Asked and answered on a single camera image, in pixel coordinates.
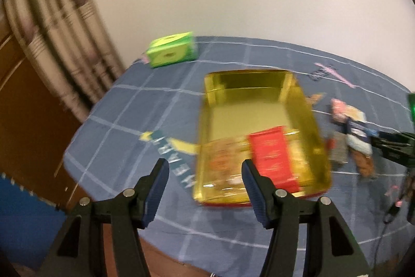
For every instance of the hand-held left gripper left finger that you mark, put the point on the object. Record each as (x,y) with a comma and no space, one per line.
(155,196)

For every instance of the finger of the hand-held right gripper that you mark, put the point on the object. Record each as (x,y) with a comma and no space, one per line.
(392,145)

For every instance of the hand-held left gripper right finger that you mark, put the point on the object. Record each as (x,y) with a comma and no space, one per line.
(256,196)

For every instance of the clear bag of orange snacks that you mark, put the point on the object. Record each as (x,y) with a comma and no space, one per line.
(364,166)

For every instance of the blue cracker packet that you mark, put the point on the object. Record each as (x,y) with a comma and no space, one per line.
(356,134)

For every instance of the red snack packet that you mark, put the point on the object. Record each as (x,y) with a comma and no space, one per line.
(269,153)

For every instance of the grey speckled snack packet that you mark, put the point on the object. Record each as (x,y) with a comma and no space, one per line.
(338,148)

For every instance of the pink snack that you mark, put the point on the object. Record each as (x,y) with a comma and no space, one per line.
(338,108)

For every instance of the gold tin box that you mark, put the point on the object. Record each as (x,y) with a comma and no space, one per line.
(246,108)

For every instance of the cone-shaped candy packet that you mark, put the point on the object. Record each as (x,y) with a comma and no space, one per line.
(315,98)

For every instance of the blue foam mat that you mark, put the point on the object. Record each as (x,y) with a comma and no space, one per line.
(22,221)

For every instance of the green tissue pack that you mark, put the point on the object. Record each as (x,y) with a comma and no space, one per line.
(170,51)

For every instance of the brown wooden cabinet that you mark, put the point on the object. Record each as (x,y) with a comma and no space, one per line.
(26,121)

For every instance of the beige patterned curtain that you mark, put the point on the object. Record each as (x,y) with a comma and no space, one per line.
(48,20)

